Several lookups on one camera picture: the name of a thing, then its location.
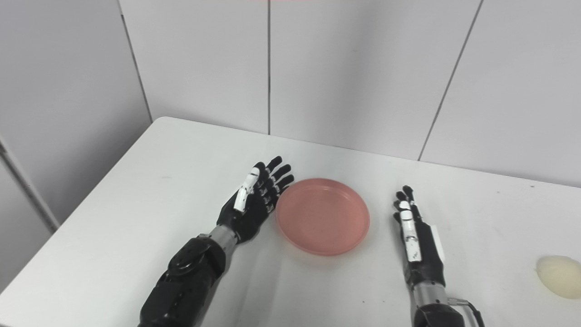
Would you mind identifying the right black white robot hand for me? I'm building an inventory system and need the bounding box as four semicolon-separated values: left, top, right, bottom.
392;185;446;290

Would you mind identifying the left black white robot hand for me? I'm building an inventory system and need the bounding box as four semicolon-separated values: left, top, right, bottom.
216;156;295;244

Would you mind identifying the pink round plate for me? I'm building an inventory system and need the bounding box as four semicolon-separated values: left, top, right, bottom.
276;178;370;256

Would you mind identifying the cream steamed bun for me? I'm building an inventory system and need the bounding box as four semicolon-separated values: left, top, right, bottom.
536;255;581;300

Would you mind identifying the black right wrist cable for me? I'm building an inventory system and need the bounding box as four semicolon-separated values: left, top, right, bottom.
448;297;485;327

